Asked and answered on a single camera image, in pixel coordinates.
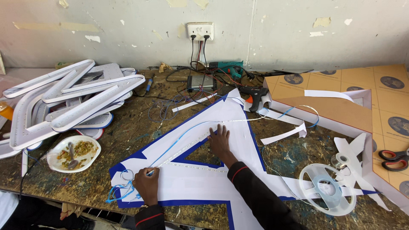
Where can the food leftovers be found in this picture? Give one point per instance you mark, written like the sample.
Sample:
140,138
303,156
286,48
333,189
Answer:
84,149

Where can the crumpled brown paper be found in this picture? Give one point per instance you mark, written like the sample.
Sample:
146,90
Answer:
164,67

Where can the wide white paper strip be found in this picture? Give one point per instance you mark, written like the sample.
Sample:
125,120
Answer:
281,116

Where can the brown-covered white channel letter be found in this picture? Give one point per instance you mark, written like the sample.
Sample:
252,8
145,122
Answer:
326,111

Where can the large white blue-edged sign letter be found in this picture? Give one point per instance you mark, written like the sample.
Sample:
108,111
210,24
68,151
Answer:
198,183

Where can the blue backing tape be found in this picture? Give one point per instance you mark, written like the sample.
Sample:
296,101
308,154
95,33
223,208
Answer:
179,138

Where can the white plate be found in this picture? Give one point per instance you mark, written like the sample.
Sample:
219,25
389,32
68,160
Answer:
57,164

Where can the clear plastic reel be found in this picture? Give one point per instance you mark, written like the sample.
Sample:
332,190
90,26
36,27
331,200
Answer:
329,190

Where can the black orange glue gun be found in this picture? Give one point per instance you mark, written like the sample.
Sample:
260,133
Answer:
254,94

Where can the orange bottle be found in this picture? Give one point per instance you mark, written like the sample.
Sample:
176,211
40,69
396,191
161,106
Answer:
5,111

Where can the person's right hand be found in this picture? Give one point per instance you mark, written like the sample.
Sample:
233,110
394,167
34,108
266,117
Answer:
221,145

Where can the metal spoon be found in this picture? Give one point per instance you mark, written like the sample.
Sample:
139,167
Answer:
72,156

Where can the red black scissors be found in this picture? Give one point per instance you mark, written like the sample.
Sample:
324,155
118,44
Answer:
394,160

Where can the straight white paper strip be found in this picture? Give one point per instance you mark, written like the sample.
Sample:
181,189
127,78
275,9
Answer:
193,103

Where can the wristwatch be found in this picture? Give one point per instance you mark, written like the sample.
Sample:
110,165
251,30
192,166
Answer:
143,206

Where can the tangled white paper strips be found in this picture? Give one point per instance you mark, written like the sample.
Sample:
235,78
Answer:
354,163

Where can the grey power supply box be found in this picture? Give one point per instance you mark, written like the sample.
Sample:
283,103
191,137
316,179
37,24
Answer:
201,83

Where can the pile of white channel letters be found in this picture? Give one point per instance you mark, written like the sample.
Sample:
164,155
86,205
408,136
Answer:
73,102

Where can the green electric drill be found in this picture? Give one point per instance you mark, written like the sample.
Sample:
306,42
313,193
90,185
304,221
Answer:
228,66

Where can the curved white paper strip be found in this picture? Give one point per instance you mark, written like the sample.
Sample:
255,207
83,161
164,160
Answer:
329,94

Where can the long white LED strip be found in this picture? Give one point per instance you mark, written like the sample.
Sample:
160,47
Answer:
185,149

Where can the white wall socket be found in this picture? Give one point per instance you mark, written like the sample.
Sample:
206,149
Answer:
200,30

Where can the person's left hand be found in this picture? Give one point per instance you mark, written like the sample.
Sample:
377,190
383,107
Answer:
147,188

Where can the short white LED strip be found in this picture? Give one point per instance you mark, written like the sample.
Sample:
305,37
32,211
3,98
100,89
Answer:
198,167

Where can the brown paper-covered sheet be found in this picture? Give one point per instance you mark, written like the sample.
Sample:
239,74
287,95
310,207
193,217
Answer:
393,102

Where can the folded white paper strip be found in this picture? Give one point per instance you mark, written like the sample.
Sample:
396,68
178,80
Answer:
282,135

